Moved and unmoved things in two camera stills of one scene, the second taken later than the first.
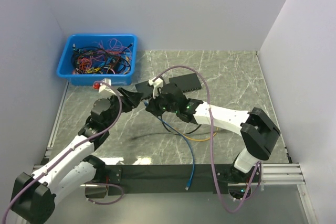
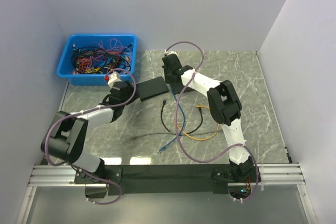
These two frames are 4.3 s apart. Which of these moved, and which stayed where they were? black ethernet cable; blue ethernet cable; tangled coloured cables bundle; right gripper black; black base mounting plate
Moved: right gripper black; blue ethernet cable
Stayed: tangled coloured cables bundle; black base mounting plate; black ethernet cable
